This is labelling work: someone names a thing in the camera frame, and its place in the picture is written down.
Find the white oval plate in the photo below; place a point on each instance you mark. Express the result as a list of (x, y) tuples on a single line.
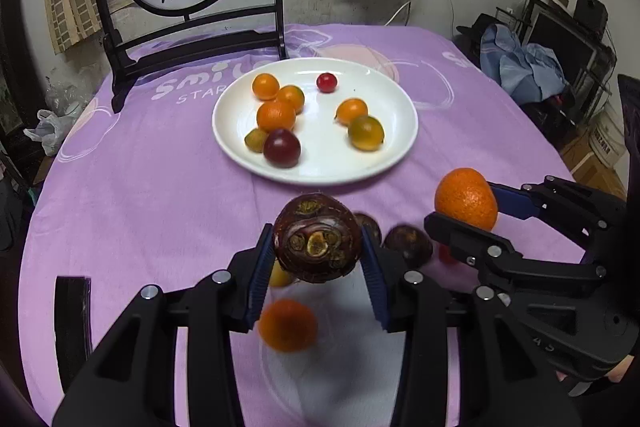
[(320, 167)]

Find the red cherry tomato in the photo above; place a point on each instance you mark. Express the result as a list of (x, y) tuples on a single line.
[(326, 82), (445, 254)]

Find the black monitor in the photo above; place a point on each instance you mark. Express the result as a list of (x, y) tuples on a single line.
[(560, 42)]

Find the dark purple plum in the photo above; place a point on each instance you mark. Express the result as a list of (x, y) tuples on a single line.
[(282, 148)]

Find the blue cloth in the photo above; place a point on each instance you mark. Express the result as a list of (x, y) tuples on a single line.
[(525, 67)]

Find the small yellow-green fruit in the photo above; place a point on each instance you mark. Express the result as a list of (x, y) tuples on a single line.
[(255, 141), (280, 278)]

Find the purple tablecloth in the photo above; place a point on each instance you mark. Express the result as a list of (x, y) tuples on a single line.
[(150, 207)]

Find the person's right hand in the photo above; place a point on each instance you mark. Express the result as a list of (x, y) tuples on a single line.
[(620, 369)]

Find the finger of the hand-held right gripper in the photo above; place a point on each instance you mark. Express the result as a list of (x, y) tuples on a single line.
[(475, 247), (515, 203)]

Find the dark brown round fruit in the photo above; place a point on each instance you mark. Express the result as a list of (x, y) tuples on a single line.
[(315, 237), (372, 227), (407, 245)]

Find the black speaker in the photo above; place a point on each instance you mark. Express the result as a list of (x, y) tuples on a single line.
[(590, 14)]

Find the large orange mandarin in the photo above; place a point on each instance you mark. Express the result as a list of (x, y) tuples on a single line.
[(462, 197)]

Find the white bucket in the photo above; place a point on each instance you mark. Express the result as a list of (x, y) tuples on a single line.
[(607, 139)]

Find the white plastic bag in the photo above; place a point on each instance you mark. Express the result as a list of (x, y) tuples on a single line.
[(52, 127)]

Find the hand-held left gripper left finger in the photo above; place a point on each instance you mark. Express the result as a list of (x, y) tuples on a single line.
[(260, 279)]

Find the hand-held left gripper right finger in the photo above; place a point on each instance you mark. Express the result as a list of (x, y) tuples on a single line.
[(376, 279)]

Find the small orange mandarin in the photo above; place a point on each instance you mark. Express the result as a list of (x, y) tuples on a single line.
[(275, 116), (265, 87)]

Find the smooth orange citrus fruit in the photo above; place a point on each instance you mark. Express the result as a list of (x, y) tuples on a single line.
[(351, 112), (295, 97), (287, 324)]

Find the green-tinged orange citrus fruit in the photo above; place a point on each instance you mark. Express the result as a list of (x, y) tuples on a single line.
[(366, 133)]

